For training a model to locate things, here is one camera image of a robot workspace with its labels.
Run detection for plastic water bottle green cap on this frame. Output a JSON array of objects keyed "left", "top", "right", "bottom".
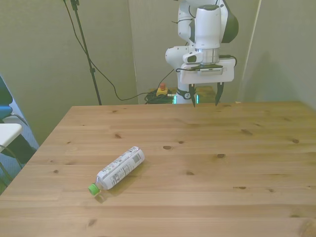
[{"left": 88, "top": 146, "right": 146, "bottom": 196}]

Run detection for black stand cable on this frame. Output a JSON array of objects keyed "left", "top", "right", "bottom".
[{"left": 62, "top": 0, "right": 158, "bottom": 101}]

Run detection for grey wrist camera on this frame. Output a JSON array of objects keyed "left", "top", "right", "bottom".
[{"left": 190, "top": 64, "right": 228, "bottom": 77}]

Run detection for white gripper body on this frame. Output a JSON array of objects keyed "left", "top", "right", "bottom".
[{"left": 179, "top": 58, "right": 235, "bottom": 84}]

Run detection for blue chair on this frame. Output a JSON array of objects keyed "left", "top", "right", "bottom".
[{"left": 0, "top": 74, "right": 13, "bottom": 123}]

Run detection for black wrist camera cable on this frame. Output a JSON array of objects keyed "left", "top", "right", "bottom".
[{"left": 171, "top": 4, "right": 238, "bottom": 73}]

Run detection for coiled black cables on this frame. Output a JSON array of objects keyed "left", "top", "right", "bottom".
[{"left": 144, "top": 90, "right": 177, "bottom": 105}]

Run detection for white side table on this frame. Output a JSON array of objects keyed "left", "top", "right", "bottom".
[{"left": 0, "top": 123, "right": 23, "bottom": 154}]

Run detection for black camera stand pole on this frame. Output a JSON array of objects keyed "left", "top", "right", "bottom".
[{"left": 70, "top": 0, "right": 103, "bottom": 106}]

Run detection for yellow emergency stop button box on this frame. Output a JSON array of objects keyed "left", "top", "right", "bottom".
[{"left": 156, "top": 83, "right": 169, "bottom": 97}]

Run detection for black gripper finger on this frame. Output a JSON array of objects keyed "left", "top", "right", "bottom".
[
  {"left": 189, "top": 83, "right": 197, "bottom": 108},
  {"left": 214, "top": 82, "right": 225, "bottom": 107}
]

